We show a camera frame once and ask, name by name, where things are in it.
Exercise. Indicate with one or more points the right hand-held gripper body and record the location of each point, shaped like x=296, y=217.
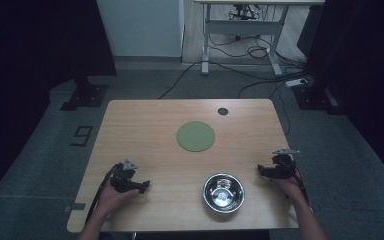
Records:
x=282, y=163

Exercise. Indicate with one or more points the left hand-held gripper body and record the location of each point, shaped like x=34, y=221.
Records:
x=124, y=174

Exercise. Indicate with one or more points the stainless steel bowl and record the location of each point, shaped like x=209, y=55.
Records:
x=223, y=192

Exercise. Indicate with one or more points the person's right hand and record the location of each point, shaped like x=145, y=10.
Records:
x=288, y=186

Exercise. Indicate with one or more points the person's left hand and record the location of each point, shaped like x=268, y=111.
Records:
x=112, y=199

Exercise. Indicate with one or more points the grey tape strip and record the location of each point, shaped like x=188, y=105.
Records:
x=75, y=207

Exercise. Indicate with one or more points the green round mat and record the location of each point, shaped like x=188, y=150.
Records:
x=195, y=136

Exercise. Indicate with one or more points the white power strip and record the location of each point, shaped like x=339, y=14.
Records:
x=296, y=81

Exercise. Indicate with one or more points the black curtain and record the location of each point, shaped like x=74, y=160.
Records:
x=363, y=83
x=30, y=66

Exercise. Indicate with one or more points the white cabinet panel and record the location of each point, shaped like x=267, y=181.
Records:
x=140, y=28

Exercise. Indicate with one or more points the black stand base plate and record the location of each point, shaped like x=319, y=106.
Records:
x=316, y=96
x=86, y=95

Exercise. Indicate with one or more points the white metal frame desk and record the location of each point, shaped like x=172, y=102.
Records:
x=243, y=26

